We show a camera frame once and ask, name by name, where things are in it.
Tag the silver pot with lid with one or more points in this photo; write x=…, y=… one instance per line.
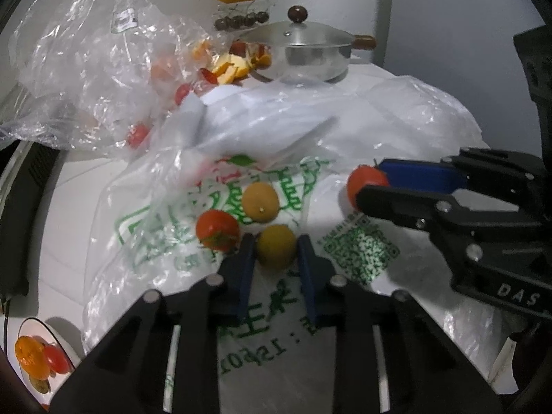
x=308, y=51

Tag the orange mandarin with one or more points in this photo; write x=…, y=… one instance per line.
x=30, y=356

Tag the red cherry tomato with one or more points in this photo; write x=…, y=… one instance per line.
x=366, y=181
x=218, y=229
x=183, y=92
x=56, y=359
x=138, y=134

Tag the white printed plastic bag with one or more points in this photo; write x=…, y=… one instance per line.
x=388, y=116

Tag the white plate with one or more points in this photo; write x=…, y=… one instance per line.
x=41, y=327

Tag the induction cooker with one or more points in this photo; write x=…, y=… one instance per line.
x=21, y=224

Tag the fruit peels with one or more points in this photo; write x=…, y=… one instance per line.
x=233, y=67

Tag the clear glass stand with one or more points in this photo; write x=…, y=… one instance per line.
x=241, y=8

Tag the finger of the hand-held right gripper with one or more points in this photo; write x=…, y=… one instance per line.
x=414, y=174
x=401, y=207

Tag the clear plastic bag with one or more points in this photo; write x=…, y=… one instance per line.
x=86, y=51

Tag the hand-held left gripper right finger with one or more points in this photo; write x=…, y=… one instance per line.
x=308, y=280

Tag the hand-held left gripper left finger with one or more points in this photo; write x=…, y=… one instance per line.
x=243, y=276

